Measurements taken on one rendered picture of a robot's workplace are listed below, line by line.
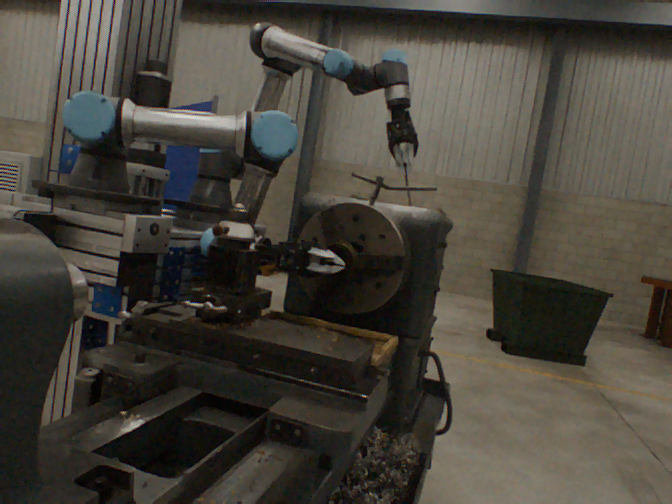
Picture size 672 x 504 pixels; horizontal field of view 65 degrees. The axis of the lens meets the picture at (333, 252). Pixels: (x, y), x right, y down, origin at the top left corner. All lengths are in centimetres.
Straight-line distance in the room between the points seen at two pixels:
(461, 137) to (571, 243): 310
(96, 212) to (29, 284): 102
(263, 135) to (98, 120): 37
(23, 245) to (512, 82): 1174
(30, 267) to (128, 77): 138
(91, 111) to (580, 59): 1140
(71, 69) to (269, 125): 77
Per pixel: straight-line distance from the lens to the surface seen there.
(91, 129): 133
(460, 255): 1151
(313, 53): 167
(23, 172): 188
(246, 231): 96
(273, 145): 130
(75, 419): 84
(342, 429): 77
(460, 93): 1195
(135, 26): 181
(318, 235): 150
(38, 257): 45
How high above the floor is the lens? 119
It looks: 4 degrees down
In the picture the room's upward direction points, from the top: 9 degrees clockwise
